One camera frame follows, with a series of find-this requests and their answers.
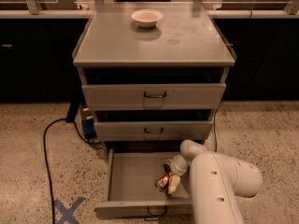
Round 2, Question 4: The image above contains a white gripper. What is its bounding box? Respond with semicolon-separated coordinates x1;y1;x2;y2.
165;155;191;195

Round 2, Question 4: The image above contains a red coke can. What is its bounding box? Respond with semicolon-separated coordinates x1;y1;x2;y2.
154;173;172;191

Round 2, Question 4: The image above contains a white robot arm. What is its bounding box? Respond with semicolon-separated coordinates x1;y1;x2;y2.
167;140;263;224

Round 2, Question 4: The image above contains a grey middle drawer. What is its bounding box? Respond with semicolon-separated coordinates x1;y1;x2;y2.
94;121;213;141

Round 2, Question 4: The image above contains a grey drawer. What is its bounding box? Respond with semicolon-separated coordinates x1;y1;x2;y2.
94;121;213;141
94;149;192;217
82;83;226;111

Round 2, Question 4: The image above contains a grey bottom drawer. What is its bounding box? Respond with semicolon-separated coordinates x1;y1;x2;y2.
94;149;192;217

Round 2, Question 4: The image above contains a grey top drawer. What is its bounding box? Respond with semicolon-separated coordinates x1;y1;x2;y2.
82;83;226;111

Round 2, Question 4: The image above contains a grey drawer cabinet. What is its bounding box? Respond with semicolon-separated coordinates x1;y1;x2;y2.
74;2;235;151

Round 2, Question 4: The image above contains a dark back counter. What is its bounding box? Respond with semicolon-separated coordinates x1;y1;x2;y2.
0;12;299;103

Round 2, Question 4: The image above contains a blue power box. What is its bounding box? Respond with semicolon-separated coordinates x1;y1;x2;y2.
79;105;96;139

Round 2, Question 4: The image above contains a blue tape cross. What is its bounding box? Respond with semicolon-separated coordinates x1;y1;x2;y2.
54;197;85;224

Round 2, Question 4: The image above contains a white bowl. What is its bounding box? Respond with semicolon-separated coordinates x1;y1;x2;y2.
131;9;164;28

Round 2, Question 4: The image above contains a black cable left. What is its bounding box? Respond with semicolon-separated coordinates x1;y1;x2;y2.
42;118;104;224

